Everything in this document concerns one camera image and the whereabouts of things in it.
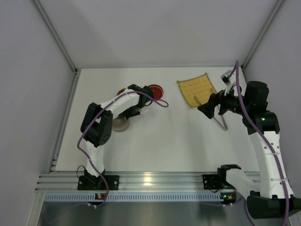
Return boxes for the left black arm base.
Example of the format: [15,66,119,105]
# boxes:
[77,175,119,191]

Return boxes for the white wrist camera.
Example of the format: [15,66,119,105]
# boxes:
[139,107,150,115]
[221,69,235,86]

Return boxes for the bamboo mat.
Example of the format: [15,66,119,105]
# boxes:
[177,73,217,108]

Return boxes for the red-based steel container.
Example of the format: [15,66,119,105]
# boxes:
[117,88,126,95]

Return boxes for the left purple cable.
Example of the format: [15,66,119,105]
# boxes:
[77,91,169,208]

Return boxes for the red round lid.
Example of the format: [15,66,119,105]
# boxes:
[149,84,164,99]

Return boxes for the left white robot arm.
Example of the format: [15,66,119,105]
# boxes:
[78,84,154,190]

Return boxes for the slotted grey cable duct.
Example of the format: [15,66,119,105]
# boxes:
[44,192,225,202]

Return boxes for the aluminium front rail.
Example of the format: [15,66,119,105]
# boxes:
[35,171,291,193]

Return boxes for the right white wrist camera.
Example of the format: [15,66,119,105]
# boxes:
[221,69,235,86]

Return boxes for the beige-based steel container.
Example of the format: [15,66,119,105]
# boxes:
[112,121,130,132]

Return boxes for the metal tongs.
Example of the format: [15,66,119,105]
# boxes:
[193,87,229,131]

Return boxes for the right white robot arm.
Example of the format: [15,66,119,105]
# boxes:
[198,81,301,219]

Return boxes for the beige round lid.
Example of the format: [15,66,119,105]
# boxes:
[112,116,129,123]

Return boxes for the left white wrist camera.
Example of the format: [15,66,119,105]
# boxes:
[139,107,150,115]

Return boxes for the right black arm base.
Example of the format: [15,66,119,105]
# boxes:
[202,174,235,193]

